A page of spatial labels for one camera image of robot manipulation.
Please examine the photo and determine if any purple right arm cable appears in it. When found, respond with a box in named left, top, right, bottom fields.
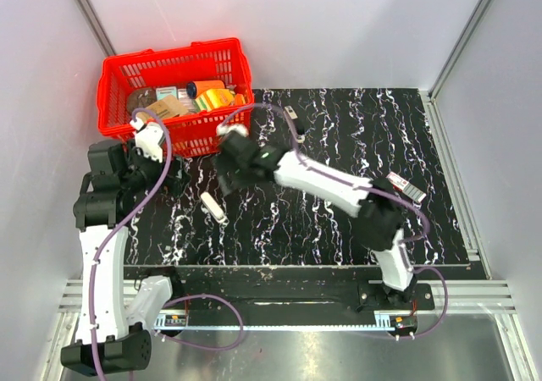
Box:
left=216, top=103, right=448, bottom=340

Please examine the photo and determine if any dark round pouch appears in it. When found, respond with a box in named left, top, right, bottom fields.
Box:
left=126, top=88, right=157, bottom=114

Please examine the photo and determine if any brown cardboard package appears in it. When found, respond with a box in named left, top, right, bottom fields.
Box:
left=146, top=97, right=189, bottom=119

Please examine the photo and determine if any teal label small box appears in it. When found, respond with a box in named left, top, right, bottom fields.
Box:
left=155, top=86, right=178, bottom=101

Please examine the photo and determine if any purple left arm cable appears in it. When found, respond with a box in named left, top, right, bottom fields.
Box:
left=88, top=108, right=245, bottom=381

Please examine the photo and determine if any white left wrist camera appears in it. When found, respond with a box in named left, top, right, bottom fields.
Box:
left=130, top=119, right=165, bottom=163

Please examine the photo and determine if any red plastic basket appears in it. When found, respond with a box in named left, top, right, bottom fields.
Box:
left=97, top=37, right=254, bottom=157

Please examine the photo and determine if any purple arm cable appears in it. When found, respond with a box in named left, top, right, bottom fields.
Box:
left=88, top=108, right=245, bottom=381
left=216, top=103, right=448, bottom=340

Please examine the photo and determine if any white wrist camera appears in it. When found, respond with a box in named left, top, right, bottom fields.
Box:
left=216, top=124, right=249, bottom=137
left=130, top=119, right=165, bottom=163

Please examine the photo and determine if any yellow green box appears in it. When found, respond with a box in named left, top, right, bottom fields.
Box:
left=195, top=88, right=235, bottom=112

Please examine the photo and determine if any white stapler top cover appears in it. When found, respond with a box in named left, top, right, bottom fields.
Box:
left=200, top=191, right=228, bottom=224

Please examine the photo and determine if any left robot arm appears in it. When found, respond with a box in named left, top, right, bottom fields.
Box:
left=61, top=140, right=189, bottom=377

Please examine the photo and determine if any orange blue-capped bottle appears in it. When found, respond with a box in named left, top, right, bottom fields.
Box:
left=185, top=80, right=225, bottom=99

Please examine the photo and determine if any red white staple box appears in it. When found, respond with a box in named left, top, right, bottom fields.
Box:
left=386, top=172, right=427, bottom=203

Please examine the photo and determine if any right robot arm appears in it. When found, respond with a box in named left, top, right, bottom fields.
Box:
left=214, top=131, right=417, bottom=310

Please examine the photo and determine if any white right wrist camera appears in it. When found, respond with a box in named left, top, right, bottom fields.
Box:
left=216, top=124, right=249, bottom=137

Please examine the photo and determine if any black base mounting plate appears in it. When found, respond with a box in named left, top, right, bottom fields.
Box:
left=122, top=266, right=435, bottom=328

